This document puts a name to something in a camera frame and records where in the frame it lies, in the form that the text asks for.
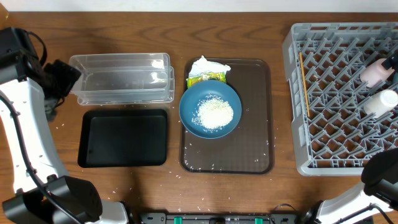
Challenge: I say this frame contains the pink cup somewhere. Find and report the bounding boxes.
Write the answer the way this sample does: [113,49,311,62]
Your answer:
[360,58,394,88]

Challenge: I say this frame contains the white cup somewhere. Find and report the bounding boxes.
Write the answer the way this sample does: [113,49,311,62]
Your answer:
[364,90,398,118]

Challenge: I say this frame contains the wooden chopstick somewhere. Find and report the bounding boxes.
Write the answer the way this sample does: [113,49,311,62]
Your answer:
[298,52,310,118]

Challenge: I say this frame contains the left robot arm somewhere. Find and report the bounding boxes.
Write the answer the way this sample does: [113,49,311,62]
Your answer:
[1,27,129,223]

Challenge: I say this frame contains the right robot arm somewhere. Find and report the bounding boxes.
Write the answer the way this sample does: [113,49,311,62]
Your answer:
[298,50,397,223]

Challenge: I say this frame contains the grey dishwasher rack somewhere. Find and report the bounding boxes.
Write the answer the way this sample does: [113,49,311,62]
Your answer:
[282,22,397,176]

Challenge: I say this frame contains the clear plastic bin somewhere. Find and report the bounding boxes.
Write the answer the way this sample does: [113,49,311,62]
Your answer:
[69,53,175,106]

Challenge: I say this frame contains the black tray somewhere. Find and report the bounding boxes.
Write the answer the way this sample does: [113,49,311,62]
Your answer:
[78,109,168,168]

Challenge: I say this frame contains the crumpled white green wrapper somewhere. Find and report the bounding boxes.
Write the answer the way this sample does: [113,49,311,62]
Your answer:
[187,55,231,88]

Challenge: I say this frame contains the dark blue plate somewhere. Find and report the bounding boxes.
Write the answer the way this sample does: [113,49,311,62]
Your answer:
[179,81,243,139]

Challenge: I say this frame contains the pile of white rice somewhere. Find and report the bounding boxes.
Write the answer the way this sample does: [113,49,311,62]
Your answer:
[192,94,234,132]

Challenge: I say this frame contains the brown serving tray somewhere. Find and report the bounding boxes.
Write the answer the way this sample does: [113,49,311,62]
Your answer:
[179,58,274,175]

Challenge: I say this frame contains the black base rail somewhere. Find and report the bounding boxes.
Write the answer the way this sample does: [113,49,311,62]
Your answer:
[139,212,374,224]

